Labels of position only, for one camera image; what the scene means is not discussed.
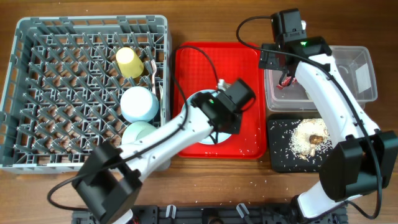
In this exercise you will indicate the black plastic tray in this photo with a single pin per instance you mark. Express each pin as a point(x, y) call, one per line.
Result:
point(284, 151)

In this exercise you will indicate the small green saucer bowl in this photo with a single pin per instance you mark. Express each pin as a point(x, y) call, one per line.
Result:
point(138, 104)

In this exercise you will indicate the green food bowl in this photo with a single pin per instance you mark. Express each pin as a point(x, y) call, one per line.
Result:
point(136, 131)

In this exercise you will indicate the red plastic serving tray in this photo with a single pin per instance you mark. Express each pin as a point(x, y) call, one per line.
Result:
point(197, 67)

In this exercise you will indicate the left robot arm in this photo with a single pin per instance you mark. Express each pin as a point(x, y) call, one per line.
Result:
point(111, 178)

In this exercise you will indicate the white plastic fork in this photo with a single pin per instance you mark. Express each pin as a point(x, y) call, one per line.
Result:
point(154, 71)

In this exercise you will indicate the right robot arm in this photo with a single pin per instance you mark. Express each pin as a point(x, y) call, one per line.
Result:
point(363, 156)

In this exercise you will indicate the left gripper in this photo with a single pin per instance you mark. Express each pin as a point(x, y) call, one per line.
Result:
point(235, 127)

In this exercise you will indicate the white plastic spoon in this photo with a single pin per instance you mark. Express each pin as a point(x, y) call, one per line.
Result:
point(161, 103)

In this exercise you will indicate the grey plastic dishwasher rack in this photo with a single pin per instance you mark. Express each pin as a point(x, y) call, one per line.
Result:
point(63, 87)

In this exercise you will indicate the rice and mushroom leftovers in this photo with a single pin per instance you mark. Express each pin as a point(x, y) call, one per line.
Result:
point(309, 139)

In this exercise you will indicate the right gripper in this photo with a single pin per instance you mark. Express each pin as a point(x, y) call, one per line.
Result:
point(267, 60)

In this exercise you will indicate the yellow plastic cup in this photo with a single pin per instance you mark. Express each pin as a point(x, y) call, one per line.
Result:
point(129, 63)

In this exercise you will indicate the red snack wrapper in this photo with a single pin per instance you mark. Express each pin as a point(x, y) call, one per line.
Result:
point(285, 82)

